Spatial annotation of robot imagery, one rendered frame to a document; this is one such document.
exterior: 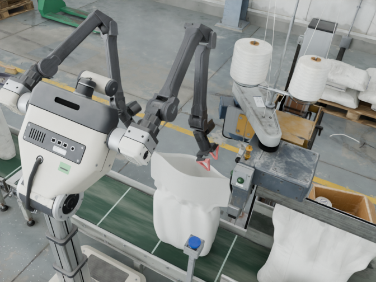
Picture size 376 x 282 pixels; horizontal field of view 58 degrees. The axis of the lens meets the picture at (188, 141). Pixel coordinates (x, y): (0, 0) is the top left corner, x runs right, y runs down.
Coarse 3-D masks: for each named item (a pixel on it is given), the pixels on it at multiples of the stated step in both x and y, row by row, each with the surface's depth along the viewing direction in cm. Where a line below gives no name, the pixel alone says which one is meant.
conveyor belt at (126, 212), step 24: (96, 192) 244; (120, 192) 246; (96, 216) 228; (120, 216) 230; (144, 216) 231; (144, 240) 217; (216, 240) 220; (240, 240) 222; (216, 264) 207; (240, 264) 208; (264, 264) 210
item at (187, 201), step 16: (160, 160) 182; (176, 160) 186; (192, 160) 184; (160, 176) 190; (176, 176) 176; (192, 176) 170; (208, 176) 183; (224, 176) 172; (160, 192) 192; (176, 192) 183; (192, 192) 178; (208, 192) 178; (224, 192) 176; (160, 208) 197; (176, 208) 189; (192, 208) 185; (208, 208) 183; (160, 224) 205; (176, 224) 197; (192, 224) 190; (208, 224) 187; (176, 240) 206; (208, 240) 196
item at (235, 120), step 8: (232, 112) 175; (240, 112) 172; (232, 120) 177; (240, 120) 174; (224, 128) 183; (232, 128) 180; (240, 128) 177; (248, 128) 174; (240, 136) 181; (248, 136) 177
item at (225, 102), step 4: (220, 96) 182; (220, 100) 181; (224, 100) 180; (228, 100) 180; (232, 100) 180; (220, 104) 179; (224, 104) 177; (228, 104) 177; (232, 104) 177; (220, 108) 178; (224, 108) 176; (220, 112) 178; (224, 112) 178; (220, 116) 180; (224, 116) 180
